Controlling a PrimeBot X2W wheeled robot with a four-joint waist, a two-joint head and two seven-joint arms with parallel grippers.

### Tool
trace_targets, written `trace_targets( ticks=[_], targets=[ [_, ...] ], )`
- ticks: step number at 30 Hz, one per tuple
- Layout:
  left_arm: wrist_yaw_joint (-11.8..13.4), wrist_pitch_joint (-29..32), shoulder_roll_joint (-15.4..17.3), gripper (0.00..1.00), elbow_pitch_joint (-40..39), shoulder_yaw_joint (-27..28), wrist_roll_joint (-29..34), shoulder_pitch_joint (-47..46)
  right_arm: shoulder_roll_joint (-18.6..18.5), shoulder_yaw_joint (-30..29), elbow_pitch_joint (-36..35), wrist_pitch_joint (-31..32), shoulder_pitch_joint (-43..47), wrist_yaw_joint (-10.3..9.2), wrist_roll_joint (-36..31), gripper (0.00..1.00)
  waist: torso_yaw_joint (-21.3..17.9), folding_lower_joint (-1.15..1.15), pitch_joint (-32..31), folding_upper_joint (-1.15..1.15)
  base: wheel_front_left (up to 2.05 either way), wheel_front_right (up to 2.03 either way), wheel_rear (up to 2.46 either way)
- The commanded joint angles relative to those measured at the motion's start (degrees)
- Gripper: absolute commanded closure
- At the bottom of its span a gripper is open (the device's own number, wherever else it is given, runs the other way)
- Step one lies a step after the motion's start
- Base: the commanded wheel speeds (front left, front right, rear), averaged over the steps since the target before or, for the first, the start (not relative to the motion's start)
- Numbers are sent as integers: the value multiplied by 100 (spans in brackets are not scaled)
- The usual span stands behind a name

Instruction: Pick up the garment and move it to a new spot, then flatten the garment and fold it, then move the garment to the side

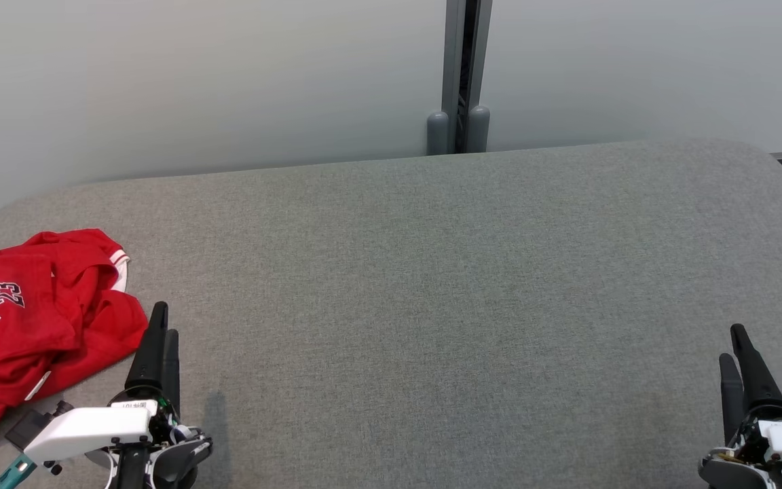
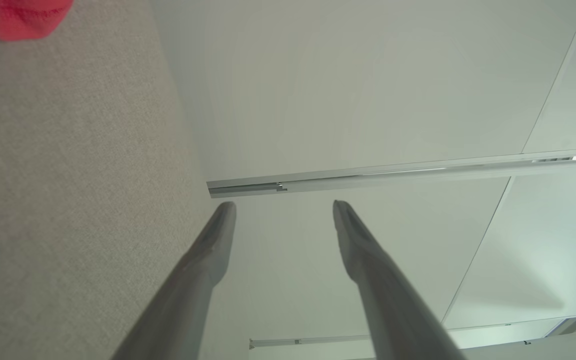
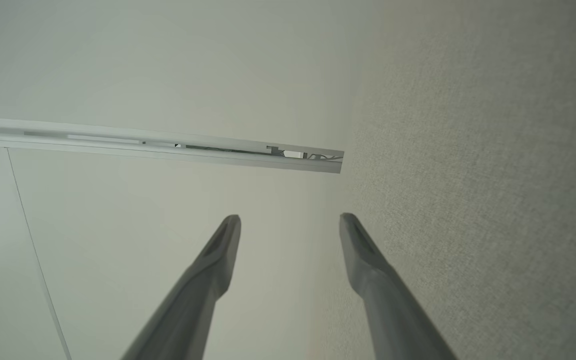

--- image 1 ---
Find grey partition post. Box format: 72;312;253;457
426;0;494;156

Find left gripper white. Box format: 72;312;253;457
23;302;213;489

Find red jersey shirt white sleeves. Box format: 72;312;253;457
0;229;149;463

